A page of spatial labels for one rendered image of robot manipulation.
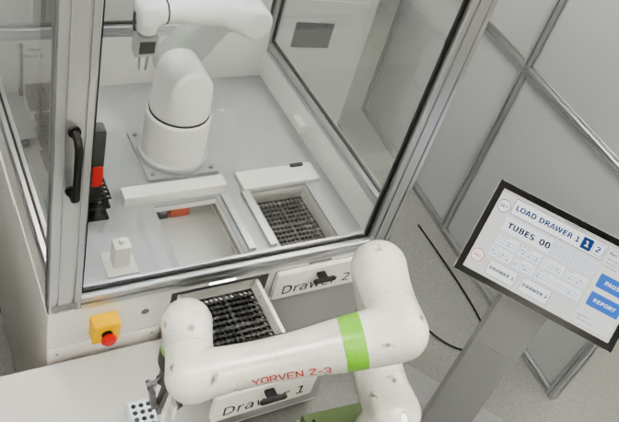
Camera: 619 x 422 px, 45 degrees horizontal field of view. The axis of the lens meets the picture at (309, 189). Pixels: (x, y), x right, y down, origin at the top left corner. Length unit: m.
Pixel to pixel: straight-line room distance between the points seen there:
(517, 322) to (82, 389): 1.37
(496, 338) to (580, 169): 0.89
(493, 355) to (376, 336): 1.25
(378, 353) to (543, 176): 1.99
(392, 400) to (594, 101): 1.69
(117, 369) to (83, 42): 0.99
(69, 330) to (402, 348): 0.92
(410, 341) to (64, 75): 0.84
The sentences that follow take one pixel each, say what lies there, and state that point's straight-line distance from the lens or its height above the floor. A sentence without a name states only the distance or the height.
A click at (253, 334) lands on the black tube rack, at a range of 2.08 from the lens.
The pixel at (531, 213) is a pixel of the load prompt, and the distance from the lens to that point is 2.40.
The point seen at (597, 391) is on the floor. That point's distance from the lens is 3.75.
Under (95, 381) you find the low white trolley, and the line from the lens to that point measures 2.11.
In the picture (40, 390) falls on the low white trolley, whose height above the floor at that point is 0.76.
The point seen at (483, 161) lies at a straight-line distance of 3.69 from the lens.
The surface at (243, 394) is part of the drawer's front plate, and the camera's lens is 1.95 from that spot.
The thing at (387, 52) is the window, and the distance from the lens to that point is 1.81.
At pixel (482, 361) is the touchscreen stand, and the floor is 0.55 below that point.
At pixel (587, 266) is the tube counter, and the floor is 1.11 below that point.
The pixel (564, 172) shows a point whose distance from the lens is 3.31.
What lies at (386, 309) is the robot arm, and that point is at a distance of 1.55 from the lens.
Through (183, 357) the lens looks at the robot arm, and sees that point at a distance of 1.55.
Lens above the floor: 2.54
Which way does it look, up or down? 40 degrees down
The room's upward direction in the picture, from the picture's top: 19 degrees clockwise
